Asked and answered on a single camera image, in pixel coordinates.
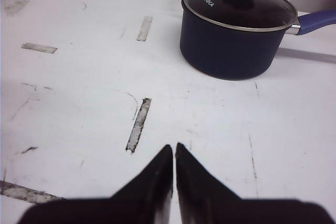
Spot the dark blue saucepan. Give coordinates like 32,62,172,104
180,0,335,80

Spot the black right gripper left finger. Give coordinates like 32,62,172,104
19,145,173,223

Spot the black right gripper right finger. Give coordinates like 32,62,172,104
175,143,334,223

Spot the glass pot lid blue knob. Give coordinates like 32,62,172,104
182,0,297,32

